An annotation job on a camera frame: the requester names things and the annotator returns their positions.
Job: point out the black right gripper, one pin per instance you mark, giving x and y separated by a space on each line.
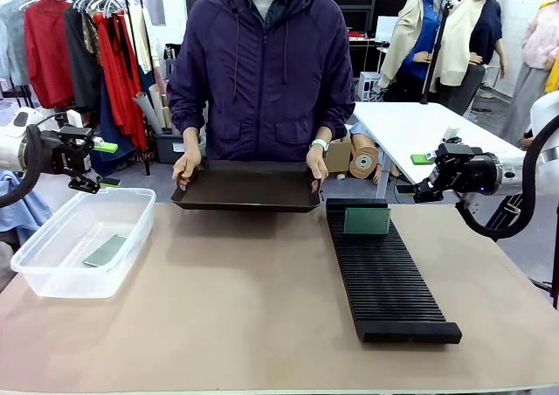
467 170

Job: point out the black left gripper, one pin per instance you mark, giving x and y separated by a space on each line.
70 150

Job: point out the green PCB board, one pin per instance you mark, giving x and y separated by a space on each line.
105 251
367 221

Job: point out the black tray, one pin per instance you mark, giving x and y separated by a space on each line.
249 189

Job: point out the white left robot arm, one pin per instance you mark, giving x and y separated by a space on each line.
11 152

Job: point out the person's right forearm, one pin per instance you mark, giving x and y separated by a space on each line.
190 119

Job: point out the person's left forearm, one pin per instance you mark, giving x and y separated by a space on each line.
334 115

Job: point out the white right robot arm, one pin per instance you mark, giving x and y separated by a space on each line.
543 106

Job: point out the person's right hand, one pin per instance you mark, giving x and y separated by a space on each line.
188 170

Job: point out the person's left hand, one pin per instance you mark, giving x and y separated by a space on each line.
318 163

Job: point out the dark blue hanging garment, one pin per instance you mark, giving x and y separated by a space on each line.
111 150

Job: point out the white table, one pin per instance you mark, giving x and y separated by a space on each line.
415 124

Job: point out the tan mannequin part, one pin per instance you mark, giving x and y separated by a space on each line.
363 161

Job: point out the white paper roll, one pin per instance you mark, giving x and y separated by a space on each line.
146 111

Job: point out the dark storage bin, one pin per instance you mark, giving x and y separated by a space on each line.
168 148

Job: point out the red hanging dress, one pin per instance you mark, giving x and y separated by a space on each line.
118 85

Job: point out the light blue cloth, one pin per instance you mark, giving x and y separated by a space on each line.
26 216

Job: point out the black tripod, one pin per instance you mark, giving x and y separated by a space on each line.
508 207

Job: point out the white crate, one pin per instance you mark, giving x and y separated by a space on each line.
369 87

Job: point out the black hanging garment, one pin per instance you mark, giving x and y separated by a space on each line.
83 63

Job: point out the white wristband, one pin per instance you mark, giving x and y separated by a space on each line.
320 144

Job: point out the black slotted PCB rack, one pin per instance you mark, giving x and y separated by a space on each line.
384 281

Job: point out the clear plastic box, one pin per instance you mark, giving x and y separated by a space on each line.
65 281

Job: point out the red hanging jacket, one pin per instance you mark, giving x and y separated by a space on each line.
48 54

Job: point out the black stand pole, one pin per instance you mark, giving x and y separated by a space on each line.
436 50

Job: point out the cream hanging garment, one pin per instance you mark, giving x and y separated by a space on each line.
142 41

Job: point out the mannequin beige jacket blue shirt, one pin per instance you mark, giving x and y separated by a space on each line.
406 32

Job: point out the background work table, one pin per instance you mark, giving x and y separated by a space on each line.
362 41

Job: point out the grey hanging shirt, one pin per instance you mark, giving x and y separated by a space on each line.
13 41

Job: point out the white panel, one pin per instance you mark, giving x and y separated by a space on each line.
386 28

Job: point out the mannequin cream jacket navy shirt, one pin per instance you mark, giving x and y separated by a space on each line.
485 28

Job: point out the yellow garment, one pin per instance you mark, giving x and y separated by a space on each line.
554 71

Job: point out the mannequin pink fluffy top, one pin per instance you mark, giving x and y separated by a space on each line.
537 41

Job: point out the person in purple jacket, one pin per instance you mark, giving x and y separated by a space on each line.
262 85

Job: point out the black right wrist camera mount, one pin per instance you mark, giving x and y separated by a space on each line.
453 138

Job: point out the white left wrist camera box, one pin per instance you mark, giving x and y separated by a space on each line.
74 118

